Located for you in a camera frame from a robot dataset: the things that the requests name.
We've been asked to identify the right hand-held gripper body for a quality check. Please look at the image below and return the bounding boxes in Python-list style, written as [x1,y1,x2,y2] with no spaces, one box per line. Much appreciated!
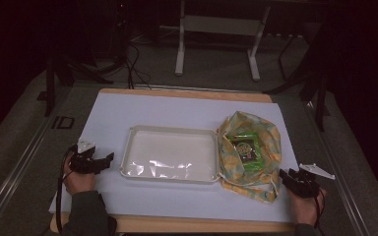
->
[287,162,337,199]

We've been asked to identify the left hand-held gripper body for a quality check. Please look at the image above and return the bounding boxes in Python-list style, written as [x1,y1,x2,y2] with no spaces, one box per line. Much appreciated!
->
[69,138,104,175]

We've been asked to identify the yellow patterned drawstring bag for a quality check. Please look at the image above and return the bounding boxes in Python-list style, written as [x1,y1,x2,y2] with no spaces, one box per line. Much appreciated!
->
[217,110,283,205]

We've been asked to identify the green snack packet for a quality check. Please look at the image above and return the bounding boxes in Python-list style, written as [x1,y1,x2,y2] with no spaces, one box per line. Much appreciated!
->
[226,131,264,173]

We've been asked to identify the white plastic tray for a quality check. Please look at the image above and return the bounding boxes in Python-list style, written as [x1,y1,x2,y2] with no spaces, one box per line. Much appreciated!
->
[118,124,221,184]

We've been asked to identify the person's left hand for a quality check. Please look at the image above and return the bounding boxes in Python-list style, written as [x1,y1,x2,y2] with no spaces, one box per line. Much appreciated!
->
[63,154,96,197]

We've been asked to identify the person's right hand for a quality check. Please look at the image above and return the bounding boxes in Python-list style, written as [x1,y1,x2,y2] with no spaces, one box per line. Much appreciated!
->
[286,187,327,228]

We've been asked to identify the white paper sheet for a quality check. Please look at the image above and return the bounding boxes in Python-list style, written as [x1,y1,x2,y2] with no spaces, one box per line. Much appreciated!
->
[48,91,300,224]

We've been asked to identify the black stand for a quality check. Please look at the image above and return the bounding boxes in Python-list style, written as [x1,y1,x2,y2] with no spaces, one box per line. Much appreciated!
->
[263,32,331,133]
[36,48,116,118]

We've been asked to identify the white metal stand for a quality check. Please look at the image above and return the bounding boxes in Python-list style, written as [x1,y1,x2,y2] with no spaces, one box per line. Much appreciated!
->
[174,0,272,83]

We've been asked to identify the black cable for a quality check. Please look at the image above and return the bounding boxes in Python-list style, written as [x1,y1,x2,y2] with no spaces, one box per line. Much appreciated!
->
[312,187,327,236]
[55,146,79,235]

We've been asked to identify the black floor cables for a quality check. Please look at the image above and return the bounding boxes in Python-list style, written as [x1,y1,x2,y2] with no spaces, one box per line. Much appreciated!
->
[123,42,153,90]

